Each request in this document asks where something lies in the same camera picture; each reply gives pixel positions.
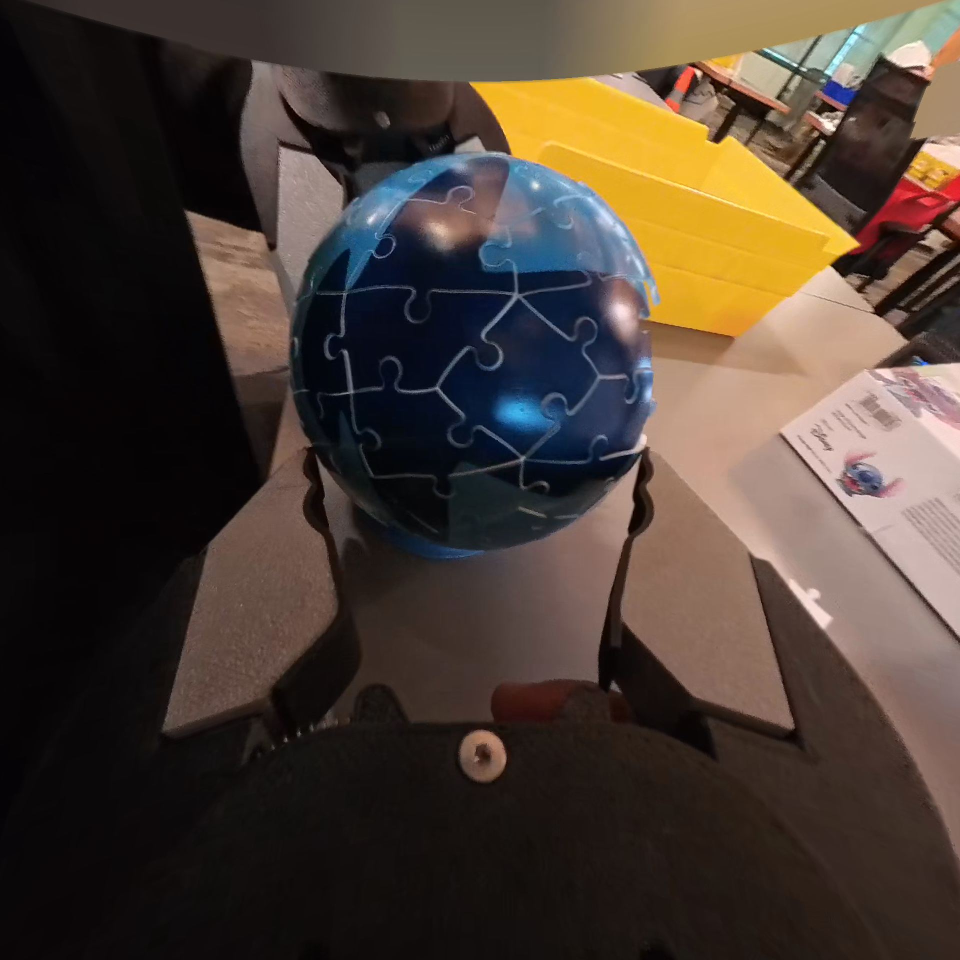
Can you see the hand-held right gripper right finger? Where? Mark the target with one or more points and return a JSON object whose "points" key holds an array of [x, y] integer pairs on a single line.
{"points": [[690, 600]]}

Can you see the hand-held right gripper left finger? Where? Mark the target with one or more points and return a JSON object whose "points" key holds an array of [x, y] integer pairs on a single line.
{"points": [[262, 615]]}

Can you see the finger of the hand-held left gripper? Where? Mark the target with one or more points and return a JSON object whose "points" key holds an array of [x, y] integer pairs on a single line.
{"points": [[304, 195]]}

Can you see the blue puzzle ball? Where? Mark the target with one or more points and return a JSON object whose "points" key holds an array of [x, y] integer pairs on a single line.
{"points": [[465, 360]]}

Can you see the white puzzle piece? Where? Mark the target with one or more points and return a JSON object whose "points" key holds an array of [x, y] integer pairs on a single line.
{"points": [[814, 609]]}

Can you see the white blue puzzle box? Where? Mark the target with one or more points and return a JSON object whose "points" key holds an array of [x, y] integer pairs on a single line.
{"points": [[885, 480]]}

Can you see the person's right hand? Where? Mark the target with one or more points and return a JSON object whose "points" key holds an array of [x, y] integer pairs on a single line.
{"points": [[547, 694]]}

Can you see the yellow plastic bin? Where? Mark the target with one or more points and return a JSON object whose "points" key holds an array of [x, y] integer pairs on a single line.
{"points": [[675, 225]]}

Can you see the red chair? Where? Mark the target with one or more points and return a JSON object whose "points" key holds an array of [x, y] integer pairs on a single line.
{"points": [[900, 217]]}

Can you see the black chair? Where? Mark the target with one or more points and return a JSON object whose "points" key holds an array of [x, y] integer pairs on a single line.
{"points": [[877, 127]]}

